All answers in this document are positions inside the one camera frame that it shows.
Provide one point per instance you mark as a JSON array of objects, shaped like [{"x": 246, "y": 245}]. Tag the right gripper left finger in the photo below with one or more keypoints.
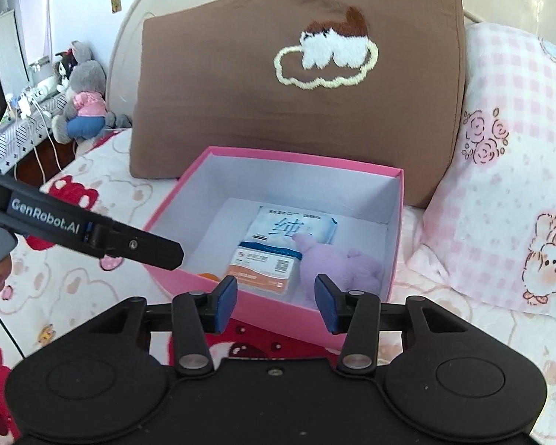
[{"x": 225, "y": 297}]

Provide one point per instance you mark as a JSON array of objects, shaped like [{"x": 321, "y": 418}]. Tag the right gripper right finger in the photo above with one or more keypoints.
[{"x": 327, "y": 301}]

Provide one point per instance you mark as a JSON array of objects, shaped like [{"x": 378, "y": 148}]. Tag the purple plush toy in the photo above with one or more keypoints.
[{"x": 349, "y": 269}]

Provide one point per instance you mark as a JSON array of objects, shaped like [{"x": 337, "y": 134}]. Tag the clear cotton pad pack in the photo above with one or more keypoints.
[{"x": 270, "y": 270}]

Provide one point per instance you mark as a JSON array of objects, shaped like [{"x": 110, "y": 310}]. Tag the orange makeup sponge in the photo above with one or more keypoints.
[{"x": 209, "y": 276}]

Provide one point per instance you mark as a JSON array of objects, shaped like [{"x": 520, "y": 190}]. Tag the patterned bedside table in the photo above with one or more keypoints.
[{"x": 23, "y": 136}]

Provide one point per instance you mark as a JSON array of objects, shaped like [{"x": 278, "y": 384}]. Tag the bear print bed blanket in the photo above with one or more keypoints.
[{"x": 51, "y": 291}]

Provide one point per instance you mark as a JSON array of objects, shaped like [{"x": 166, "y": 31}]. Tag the blue white tissue pack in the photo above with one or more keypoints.
[{"x": 276, "y": 226}]

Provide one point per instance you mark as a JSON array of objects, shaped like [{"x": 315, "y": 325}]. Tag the pink cardboard box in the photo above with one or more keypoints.
[{"x": 249, "y": 213}]

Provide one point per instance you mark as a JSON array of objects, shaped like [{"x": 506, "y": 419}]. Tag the grey plush doll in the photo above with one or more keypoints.
[{"x": 86, "y": 115}]

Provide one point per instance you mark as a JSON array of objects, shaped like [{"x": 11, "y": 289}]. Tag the black white plush doll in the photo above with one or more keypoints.
[{"x": 64, "y": 68}]

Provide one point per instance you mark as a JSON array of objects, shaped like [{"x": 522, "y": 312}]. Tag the pink checkered pillow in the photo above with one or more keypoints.
[{"x": 489, "y": 231}]

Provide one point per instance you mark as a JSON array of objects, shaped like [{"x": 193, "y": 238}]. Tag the brown cloud pillow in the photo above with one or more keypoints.
[{"x": 376, "y": 81}]

